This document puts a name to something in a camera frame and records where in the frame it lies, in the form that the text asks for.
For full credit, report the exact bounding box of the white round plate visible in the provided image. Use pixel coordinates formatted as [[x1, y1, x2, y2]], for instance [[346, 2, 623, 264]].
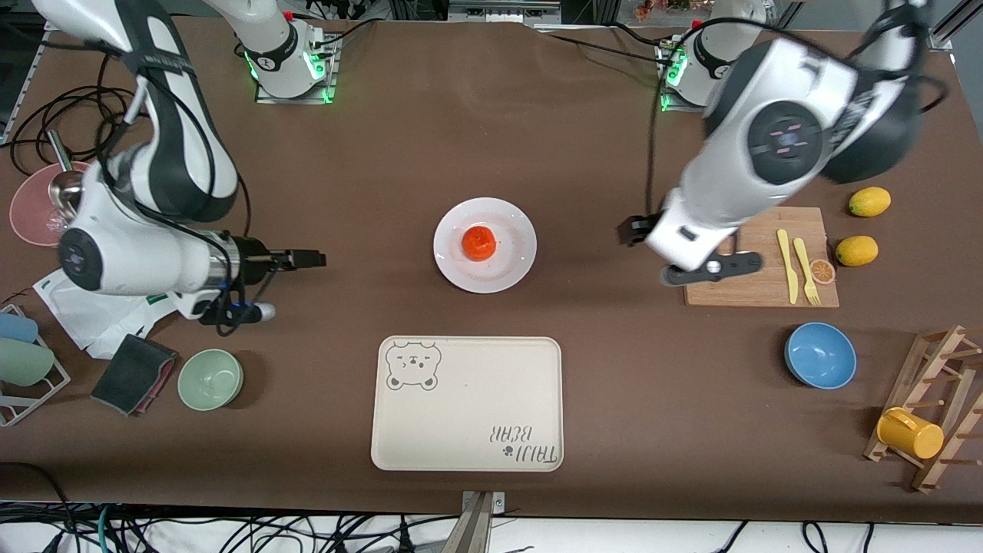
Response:
[[433, 197, 538, 294]]

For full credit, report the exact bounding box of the orange mandarin fruit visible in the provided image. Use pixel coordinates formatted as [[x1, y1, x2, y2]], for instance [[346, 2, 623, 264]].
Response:
[[462, 225, 498, 263]]

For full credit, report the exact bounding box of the pale green bowl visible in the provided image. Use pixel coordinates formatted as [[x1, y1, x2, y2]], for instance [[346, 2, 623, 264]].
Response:
[[177, 349, 244, 412]]

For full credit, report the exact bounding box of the yellow plastic knife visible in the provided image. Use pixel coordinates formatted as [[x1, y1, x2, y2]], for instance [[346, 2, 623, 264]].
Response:
[[776, 228, 800, 305]]

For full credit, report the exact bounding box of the wooden cutting board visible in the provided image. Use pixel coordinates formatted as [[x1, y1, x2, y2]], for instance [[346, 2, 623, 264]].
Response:
[[683, 205, 840, 308]]

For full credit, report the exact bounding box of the yellow plastic fork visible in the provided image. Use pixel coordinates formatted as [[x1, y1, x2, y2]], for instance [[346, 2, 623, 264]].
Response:
[[793, 237, 822, 306]]

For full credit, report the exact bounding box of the dark grey folded cloth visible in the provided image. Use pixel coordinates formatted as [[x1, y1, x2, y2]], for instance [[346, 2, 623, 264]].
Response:
[[91, 333, 179, 418]]

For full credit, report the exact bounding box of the white plastic bag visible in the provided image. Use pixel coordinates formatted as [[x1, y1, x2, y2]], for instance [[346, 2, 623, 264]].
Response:
[[33, 269, 185, 360]]

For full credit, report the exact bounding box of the metal scoop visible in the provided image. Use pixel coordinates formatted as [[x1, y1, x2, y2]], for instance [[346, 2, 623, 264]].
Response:
[[46, 129, 87, 220]]

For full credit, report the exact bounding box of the yellow lemon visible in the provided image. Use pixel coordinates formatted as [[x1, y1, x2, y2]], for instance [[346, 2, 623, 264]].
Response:
[[836, 235, 879, 267], [849, 187, 892, 218]]

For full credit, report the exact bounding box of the blue bowl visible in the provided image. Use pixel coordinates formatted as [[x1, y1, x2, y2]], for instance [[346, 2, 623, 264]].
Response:
[[784, 322, 858, 390]]

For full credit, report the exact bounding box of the beige bear print tray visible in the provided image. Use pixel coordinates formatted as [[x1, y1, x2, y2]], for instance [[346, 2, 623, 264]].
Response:
[[371, 336, 564, 472]]

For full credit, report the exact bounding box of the pink bowl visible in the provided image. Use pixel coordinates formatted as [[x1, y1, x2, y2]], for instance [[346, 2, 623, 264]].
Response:
[[9, 161, 91, 247]]

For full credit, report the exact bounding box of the light blue cup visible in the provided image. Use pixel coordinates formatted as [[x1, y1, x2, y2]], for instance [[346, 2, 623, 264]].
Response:
[[0, 313, 39, 344]]

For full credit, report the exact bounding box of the sage green cup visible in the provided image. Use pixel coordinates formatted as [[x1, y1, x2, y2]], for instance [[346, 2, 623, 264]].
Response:
[[0, 338, 56, 387]]

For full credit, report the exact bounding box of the wooden mug rack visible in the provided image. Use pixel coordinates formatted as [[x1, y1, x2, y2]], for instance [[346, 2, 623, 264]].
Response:
[[863, 324, 983, 494]]

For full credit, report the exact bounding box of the yellow mug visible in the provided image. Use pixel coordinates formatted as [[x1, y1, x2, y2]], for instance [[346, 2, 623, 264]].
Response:
[[876, 407, 945, 460]]

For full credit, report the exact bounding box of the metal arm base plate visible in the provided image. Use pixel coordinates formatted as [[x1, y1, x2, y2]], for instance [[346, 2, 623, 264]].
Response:
[[660, 42, 711, 115], [255, 35, 339, 105]]

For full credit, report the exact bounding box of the black left base cable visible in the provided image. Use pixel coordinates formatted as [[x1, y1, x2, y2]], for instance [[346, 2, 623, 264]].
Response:
[[534, 29, 684, 66]]

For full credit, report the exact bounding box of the black base cable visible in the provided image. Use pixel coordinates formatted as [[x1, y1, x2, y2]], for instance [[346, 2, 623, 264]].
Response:
[[307, 19, 377, 55], [534, 29, 684, 66]]

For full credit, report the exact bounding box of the black right base cable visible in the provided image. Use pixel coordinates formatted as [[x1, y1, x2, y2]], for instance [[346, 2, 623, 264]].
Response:
[[307, 19, 377, 55]]

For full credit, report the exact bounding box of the white wire cup rack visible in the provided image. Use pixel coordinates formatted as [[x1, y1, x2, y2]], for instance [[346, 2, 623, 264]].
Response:
[[0, 304, 71, 428]]

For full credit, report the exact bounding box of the coiled black cable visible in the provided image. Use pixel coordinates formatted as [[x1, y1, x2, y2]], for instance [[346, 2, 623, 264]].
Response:
[[4, 84, 139, 177]]

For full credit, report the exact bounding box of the aluminium frame structure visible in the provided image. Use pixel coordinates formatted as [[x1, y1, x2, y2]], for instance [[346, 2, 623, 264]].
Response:
[[445, 0, 565, 24]]

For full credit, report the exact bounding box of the metal table clamp bracket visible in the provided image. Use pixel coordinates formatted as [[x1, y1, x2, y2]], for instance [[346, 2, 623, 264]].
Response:
[[459, 490, 508, 553]]

